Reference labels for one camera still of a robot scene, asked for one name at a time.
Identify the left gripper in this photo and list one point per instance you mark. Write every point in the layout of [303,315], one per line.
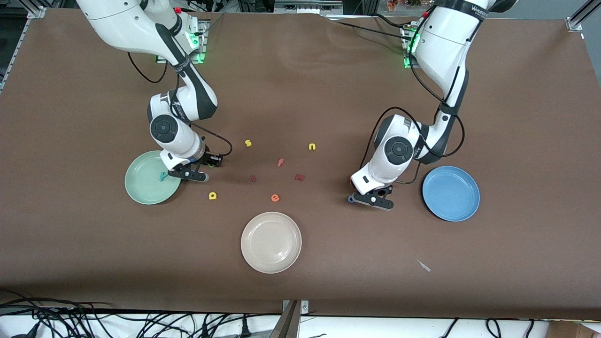
[381,192]

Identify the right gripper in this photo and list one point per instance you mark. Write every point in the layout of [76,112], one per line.
[210,159]

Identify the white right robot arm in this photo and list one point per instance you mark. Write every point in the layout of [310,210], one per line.
[117,23]

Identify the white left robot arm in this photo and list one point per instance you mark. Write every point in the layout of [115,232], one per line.
[446,42]

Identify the light green plastic plate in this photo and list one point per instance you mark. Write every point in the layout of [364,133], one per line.
[145,185]

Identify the blue plastic plate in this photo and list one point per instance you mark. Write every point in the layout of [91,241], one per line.
[450,193]

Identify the small white paper scrap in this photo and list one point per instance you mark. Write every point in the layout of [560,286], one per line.
[423,265]

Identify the beige plastic plate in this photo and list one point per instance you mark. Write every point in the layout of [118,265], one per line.
[271,242]

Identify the brown table cover sheet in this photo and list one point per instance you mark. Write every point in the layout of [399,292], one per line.
[328,94]

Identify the grey metal equipment box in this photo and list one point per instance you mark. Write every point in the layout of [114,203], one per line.
[307,5]

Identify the orange artificial flowers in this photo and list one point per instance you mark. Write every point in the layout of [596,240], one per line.
[404,4]

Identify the cardboard box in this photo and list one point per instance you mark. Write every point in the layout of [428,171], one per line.
[573,331]

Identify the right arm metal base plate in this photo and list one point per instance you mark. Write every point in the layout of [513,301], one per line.
[201,51]

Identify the small metal bracket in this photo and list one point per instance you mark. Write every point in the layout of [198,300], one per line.
[304,307]

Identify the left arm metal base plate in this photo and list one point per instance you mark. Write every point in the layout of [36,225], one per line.
[406,47]

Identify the brown wooden post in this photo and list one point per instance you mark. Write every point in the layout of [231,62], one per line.
[286,324]

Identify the aluminium frame rail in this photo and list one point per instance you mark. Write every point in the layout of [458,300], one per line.
[11,56]

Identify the aluminium frame profile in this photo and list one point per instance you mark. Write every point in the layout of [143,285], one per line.
[35,10]
[577,19]

